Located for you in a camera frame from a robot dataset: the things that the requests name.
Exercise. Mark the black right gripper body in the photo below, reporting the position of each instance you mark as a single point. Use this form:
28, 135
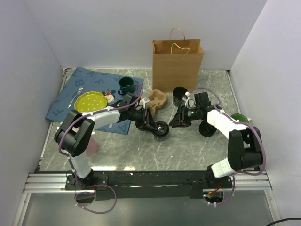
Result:
184, 110

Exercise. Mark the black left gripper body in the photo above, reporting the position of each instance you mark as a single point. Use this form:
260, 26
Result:
140, 118

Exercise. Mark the black cup lid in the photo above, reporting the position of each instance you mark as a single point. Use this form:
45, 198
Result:
163, 129

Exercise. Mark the black cup stack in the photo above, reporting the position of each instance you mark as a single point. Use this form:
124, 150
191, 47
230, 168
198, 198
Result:
178, 94

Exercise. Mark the black takeout coffee cup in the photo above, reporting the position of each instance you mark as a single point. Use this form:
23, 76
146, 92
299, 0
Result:
160, 138

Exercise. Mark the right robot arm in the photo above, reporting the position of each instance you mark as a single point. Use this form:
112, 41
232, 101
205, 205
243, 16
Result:
245, 148

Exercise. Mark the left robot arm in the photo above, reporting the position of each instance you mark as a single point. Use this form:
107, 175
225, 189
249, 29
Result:
75, 132

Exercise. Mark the brown pulp cup carrier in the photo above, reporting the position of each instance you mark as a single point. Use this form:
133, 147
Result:
156, 100

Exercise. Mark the black lid stack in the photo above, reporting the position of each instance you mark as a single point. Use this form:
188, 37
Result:
206, 129

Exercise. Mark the dark green mug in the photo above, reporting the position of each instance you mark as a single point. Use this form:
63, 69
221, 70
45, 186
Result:
126, 86

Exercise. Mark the brown paper bag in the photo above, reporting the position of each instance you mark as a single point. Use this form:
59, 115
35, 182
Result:
176, 62

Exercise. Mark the green dotted plate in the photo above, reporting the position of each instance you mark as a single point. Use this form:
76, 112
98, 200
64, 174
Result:
90, 102

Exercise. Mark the pink straw cup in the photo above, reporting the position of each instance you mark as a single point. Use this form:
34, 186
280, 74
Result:
92, 147

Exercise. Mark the silver fork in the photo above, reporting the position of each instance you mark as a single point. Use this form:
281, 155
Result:
77, 94

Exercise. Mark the blue alphabet placemat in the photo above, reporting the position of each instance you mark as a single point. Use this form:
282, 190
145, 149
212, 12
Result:
90, 81

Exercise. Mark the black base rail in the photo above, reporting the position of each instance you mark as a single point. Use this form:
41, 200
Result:
147, 184

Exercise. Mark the aluminium frame rail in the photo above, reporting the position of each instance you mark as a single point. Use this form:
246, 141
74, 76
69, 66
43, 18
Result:
43, 200

